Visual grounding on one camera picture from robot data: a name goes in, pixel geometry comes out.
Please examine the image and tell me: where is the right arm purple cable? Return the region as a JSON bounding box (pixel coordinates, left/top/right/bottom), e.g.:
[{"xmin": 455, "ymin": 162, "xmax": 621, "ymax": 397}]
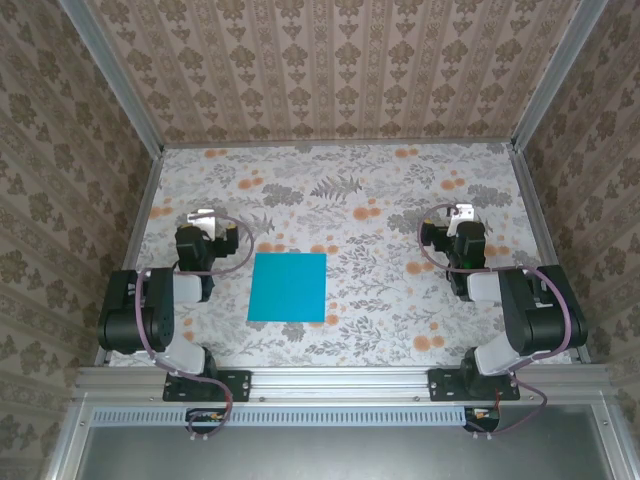
[{"xmin": 417, "ymin": 202, "xmax": 574, "ymax": 441}]

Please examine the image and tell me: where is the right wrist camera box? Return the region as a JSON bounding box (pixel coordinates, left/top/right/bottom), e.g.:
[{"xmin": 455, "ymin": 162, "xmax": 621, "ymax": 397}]
[{"xmin": 448, "ymin": 203, "xmax": 487, "ymax": 251}]

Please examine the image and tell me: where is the grey slotted cable duct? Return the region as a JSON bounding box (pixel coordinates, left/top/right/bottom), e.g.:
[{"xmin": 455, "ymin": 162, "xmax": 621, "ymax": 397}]
[{"xmin": 92, "ymin": 405, "xmax": 516, "ymax": 426}]

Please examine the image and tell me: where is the floral patterned table covering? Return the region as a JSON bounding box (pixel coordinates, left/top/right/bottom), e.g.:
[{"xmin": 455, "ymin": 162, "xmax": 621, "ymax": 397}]
[{"xmin": 107, "ymin": 144, "xmax": 576, "ymax": 369}]

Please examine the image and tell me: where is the grey metal panel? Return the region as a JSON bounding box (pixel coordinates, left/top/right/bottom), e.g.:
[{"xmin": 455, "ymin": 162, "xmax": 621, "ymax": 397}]
[{"xmin": 74, "ymin": 424, "xmax": 616, "ymax": 480}]

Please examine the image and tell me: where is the aluminium side rail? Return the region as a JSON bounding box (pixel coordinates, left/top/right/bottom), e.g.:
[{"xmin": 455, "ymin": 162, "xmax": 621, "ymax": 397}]
[
  {"xmin": 94, "ymin": 149, "xmax": 166, "ymax": 366},
  {"xmin": 509, "ymin": 144, "xmax": 591, "ymax": 364}
]

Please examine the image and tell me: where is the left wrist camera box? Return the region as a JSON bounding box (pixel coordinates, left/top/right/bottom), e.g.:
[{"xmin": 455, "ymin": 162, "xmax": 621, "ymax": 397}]
[{"xmin": 174, "ymin": 208, "xmax": 220, "ymax": 250}]

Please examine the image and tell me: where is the aluminium mounting rail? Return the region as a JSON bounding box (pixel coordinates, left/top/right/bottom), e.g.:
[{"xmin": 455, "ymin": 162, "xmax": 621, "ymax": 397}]
[{"xmin": 74, "ymin": 364, "xmax": 611, "ymax": 404}]

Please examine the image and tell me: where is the aluminium frame post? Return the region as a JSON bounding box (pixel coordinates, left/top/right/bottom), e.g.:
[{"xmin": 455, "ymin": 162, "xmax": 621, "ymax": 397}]
[
  {"xmin": 509, "ymin": 0, "xmax": 609, "ymax": 151},
  {"xmin": 57, "ymin": 0, "xmax": 166, "ymax": 154}
]

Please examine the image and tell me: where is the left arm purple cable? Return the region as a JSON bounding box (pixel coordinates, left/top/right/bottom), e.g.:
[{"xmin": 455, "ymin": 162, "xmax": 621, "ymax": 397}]
[{"xmin": 135, "ymin": 212, "xmax": 254, "ymax": 444}]

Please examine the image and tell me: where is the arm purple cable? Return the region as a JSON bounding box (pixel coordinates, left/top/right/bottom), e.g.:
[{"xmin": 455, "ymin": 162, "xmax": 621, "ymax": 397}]
[
  {"xmin": 135, "ymin": 212, "xmax": 254, "ymax": 444},
  {"xmin": 417, "ymin": 202, "xmax": 574, "ymax": 441}
]

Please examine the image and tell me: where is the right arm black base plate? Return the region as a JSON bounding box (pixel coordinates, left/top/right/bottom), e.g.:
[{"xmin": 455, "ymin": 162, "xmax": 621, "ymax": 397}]
[{"xmin": 428, "ymin": 368, "xmax": 521, "ymax": 403}]

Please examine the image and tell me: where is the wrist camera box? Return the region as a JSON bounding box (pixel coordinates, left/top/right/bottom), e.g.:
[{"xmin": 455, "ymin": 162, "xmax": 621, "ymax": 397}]
[
  {"xmin": 174, "ymin": 208, "xmax": 220, "ymax": 250},
  {"xmin": 448, "ymin": 203, "xmax": 487, "ymax": 251}
]

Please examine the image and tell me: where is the blue paper sheet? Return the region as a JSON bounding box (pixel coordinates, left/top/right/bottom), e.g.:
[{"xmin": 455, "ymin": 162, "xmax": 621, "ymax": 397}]
[{"xmin": 246, "ymin": 253, "xmax": 328, "ymax": 324}]

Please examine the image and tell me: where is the black controller board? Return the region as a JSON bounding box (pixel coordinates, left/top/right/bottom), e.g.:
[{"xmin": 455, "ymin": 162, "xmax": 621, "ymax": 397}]
[
  {"xmin": 184, "ymin": 407, "xmax": 232, "ymax": 435},
  {"xmin": 462, "ymin": 405, "xmax": 501, "ymax": 434}
]

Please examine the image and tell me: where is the thin aluminium edge rail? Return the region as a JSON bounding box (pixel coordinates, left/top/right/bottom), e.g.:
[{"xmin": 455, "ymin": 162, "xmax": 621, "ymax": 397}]
[{"xmin": 162, "ymin": 139, "xmax": 516, "ymax": 150}]

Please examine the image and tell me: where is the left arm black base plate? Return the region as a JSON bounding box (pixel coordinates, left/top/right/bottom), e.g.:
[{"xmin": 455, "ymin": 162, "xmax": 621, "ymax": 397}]
[{"xmin": 162, "ymin": 368, "xmax": 252, "ymax": 404}]

